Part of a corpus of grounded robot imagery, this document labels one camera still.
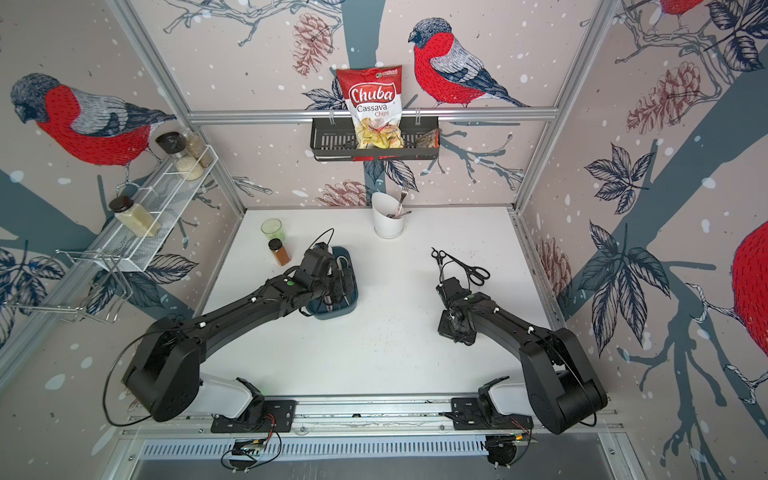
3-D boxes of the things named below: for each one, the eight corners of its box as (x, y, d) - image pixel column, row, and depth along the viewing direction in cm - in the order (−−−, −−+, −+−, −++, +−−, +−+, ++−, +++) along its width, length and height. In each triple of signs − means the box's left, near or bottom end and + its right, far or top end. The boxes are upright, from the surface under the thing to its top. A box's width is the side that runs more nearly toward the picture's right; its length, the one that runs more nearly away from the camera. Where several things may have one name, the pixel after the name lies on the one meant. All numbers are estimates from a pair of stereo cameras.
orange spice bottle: (281, 266, 104) (272, 250, 97) (275, 257, 107) (266, 241, 100) (291, 260, 106) (284, 244, 99) (285, 252, 109) (277, 235, 101)
